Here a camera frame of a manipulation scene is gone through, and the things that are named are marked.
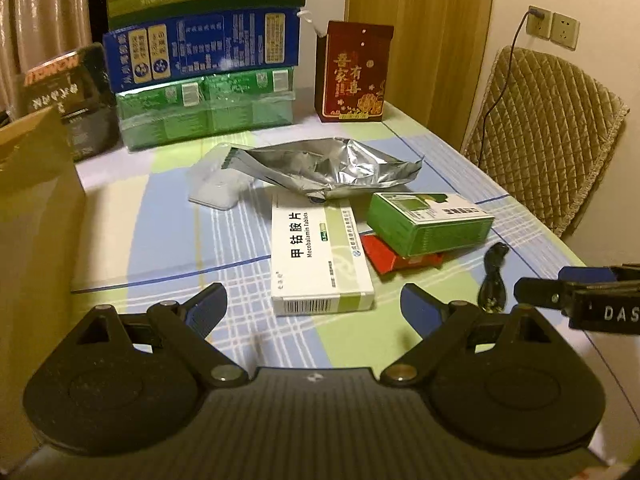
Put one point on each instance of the wall power socket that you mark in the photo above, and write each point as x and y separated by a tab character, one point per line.
555	27

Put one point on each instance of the red gift box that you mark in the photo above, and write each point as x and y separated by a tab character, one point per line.
351	72

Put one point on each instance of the black Honglu food package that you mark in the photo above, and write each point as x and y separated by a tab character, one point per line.
76	84

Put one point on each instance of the clear plastic lid tray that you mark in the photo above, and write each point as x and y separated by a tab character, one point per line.
212	185

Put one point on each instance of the wooden wardrobe door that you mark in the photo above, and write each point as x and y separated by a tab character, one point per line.
435	58

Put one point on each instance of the silver foil tea bag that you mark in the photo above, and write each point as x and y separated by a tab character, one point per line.
324	169

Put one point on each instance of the beige window curtain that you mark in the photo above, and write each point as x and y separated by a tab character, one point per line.
32	32

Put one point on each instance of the green shrink-wrapped drink pack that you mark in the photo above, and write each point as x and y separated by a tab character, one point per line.
205	106

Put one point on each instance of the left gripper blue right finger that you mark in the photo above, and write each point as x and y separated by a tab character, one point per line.
442	328

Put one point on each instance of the open brown cardboard box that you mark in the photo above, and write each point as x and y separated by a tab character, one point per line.
42	203

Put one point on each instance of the plaid tablecloth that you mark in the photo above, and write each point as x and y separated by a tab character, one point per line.
144	241

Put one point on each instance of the blue milk carton box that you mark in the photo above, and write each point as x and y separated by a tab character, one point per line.
201	45

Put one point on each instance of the green spray medicine box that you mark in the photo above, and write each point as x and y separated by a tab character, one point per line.
417	224

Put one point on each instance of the quilted brown chair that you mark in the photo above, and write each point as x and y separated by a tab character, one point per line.
545	133

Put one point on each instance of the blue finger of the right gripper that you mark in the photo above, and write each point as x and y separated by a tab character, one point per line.
548	294
600	274

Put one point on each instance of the white green medicine box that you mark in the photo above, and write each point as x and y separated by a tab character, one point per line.
318	265

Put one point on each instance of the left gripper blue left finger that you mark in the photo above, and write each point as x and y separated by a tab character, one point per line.
183	328

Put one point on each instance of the red candy packet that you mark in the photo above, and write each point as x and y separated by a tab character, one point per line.
385	261

